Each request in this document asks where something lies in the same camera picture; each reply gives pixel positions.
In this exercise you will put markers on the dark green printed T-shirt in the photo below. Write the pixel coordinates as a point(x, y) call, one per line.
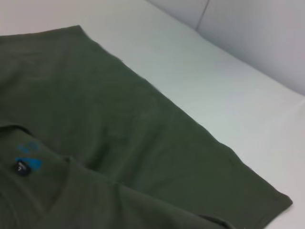
point(107, 131)

